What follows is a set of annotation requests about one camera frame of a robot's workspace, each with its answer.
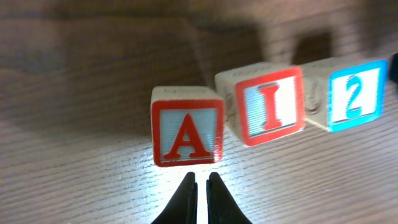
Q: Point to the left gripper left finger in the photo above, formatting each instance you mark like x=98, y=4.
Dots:
x=182, y=207

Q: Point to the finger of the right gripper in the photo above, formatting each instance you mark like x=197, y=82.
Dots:
x=393, y=68

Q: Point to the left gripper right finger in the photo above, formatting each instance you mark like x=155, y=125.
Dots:
x=222, y=208

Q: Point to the blue 2 block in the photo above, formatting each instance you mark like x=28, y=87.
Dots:
x=340, y=94

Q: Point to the red A block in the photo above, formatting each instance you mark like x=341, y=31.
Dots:
x=187, y=124

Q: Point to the red I block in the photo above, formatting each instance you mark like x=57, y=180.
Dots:
x=264, y=101

